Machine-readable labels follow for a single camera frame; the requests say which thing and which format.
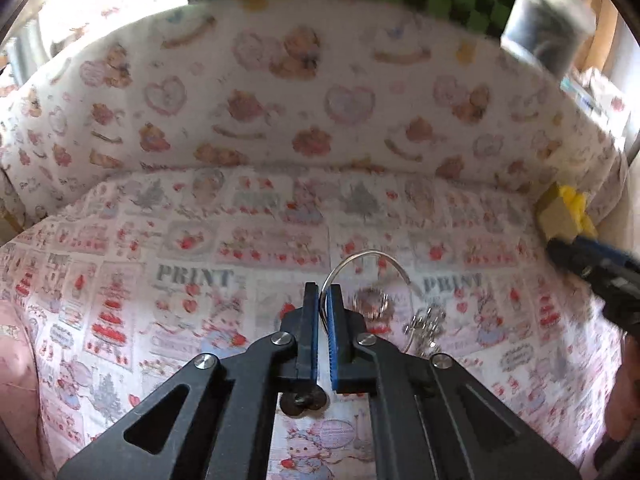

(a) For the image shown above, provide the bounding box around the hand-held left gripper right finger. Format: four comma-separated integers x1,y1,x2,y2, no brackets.
326,283,584,480

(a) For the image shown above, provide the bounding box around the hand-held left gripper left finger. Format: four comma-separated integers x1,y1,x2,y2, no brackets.
57,282,321,480

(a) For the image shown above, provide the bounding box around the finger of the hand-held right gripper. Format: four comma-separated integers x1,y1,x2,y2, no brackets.
575,234,640,268
547,239,601,281

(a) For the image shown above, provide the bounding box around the small yellow box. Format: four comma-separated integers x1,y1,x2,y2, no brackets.
536,182,599,242

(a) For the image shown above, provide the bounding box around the silver charm bangle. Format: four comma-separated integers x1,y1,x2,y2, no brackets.
320,251,447,361

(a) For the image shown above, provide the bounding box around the person's right forearm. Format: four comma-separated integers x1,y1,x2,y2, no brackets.
604,337,640,461

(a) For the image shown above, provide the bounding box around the strawberry print cloth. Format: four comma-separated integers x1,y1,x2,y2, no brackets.
0,165,626,480

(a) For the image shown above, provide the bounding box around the cardboard box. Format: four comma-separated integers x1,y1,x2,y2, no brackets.
575,0,632,78

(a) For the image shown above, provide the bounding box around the clear plastic container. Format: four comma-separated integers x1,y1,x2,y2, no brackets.
500,0,599,77

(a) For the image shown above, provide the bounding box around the bear print cloth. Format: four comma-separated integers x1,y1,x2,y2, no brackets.
0,0,632,243

